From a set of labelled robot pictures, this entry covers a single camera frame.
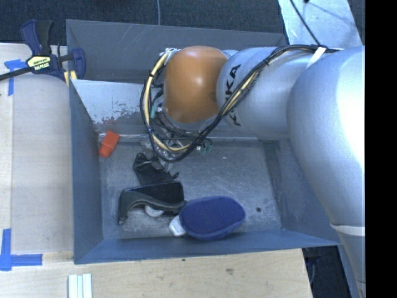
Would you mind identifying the black crumpled cloth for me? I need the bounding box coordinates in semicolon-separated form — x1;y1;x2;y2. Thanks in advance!
132;152;180;186

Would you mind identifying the black curved plastic object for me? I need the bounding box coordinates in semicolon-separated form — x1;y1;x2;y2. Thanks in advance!
117;181;187;226

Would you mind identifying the orange small block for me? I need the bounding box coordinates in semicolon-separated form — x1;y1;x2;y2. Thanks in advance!
98;130;121;159

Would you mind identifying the grey metal bin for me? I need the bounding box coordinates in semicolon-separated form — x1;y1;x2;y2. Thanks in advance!
65;19;342;265

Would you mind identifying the white round object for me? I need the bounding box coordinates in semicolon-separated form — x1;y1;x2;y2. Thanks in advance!
145;205;165;218

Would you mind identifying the white small block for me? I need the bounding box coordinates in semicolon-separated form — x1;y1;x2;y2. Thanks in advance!
167;215;187;237

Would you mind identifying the pale wood flat board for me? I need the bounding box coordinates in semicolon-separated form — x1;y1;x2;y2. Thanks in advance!
11;72;75;255

